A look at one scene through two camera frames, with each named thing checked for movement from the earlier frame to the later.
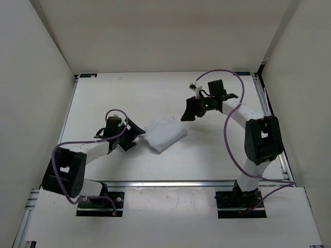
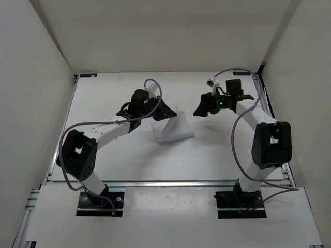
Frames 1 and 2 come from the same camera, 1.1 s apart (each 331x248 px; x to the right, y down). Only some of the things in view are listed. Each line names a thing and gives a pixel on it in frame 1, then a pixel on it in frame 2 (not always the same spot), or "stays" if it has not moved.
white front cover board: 171,216 stays
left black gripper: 134,130 → 167,113
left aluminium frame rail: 74,84 stays
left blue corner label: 88,75 stays
